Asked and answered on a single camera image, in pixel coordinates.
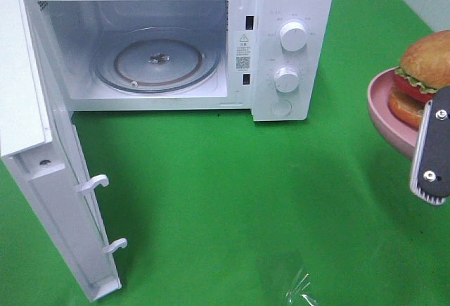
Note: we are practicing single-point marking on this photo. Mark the round microwave door button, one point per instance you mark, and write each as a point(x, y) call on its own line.
point(281, 108)

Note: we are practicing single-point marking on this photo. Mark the white microwave knob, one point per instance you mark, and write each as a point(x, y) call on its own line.
point(286, 80)
point(293, 35)

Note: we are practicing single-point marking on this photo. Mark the pink round plate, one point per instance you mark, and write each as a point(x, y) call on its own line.
point(397, 133)

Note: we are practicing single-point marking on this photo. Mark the burger with lettuce and tomato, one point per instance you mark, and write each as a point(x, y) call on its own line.
point(422, 71)

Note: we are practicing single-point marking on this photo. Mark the white microwave oven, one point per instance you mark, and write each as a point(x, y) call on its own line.
point(244, 77)

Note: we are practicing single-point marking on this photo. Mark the glass microwave turntable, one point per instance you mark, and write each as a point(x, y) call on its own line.
point(158, 60)

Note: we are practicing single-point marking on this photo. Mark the clear tape piece on table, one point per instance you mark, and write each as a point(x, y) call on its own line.
point(298, 292)

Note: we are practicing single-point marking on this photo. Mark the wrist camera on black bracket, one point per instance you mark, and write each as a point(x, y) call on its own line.
point(429, 178)

